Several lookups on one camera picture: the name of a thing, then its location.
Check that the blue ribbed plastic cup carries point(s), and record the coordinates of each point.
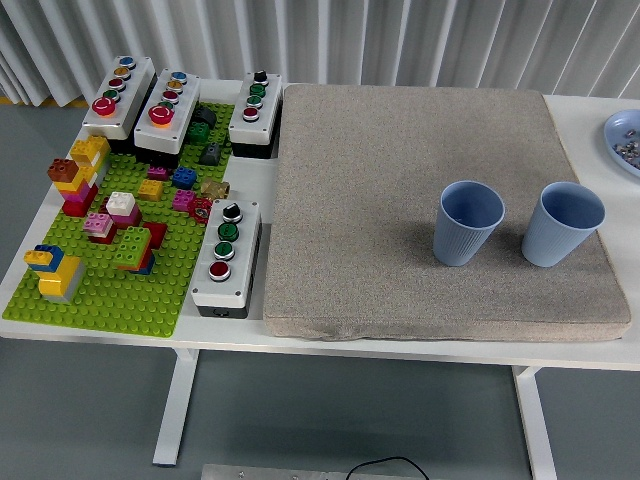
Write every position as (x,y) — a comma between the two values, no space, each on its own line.
(457,240)
(547,242)

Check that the grey-brown padded mat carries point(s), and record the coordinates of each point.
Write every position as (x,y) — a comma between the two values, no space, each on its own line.
(375,200)

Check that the brass pipe fitting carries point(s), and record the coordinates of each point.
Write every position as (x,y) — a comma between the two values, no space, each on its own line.
(215,189)

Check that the red valve handwheel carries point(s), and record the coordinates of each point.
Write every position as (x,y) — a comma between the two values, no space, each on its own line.
(201,210)

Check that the dark grey sloped brick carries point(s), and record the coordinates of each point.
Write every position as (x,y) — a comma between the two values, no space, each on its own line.
(210,155)

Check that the magenta toy brick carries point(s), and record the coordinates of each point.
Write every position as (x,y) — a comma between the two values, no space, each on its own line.
(183,200)
(157,173)

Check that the blue toy brick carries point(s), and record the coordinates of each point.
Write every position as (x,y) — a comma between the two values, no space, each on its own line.
(184,177)

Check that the dark green toy brick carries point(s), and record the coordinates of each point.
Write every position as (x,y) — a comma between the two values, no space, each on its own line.
(198,132)

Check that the red toy brick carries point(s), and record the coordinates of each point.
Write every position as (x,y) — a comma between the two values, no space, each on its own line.
(157,232)

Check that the dark grey rounded brick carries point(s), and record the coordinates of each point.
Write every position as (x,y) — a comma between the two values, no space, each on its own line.
(205,116)

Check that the small yellow toy brick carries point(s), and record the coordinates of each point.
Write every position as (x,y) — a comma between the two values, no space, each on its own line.
(150,190)

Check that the green orange blue brick stack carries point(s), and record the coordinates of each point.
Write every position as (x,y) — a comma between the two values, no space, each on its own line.
(132,245)

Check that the grey five-button control box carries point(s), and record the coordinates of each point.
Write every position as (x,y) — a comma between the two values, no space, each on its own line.
(140,85)
(187,105)

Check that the green studded baseplate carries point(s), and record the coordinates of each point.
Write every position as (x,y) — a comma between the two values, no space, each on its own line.
(125,300)

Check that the white table leg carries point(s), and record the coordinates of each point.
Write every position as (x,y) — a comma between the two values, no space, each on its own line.
(175,400)
(537,425)

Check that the pink white red brick stack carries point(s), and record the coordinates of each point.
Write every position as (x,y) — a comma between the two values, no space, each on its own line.
(97,224)

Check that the yellow white brick stack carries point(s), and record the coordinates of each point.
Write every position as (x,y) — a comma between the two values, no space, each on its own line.
(90,150)

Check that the brown yellow red brick tower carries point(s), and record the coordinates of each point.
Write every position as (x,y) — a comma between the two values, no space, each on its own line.
(75,195)

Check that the yellow blue grey brick stack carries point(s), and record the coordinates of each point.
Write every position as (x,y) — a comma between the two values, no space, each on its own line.
(57,282)

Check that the blue plate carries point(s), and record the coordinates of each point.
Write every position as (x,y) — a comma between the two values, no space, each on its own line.
(615,130)

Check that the grey selector switch button box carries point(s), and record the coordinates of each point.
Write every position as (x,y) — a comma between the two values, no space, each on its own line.
(267,110)
(245,250)

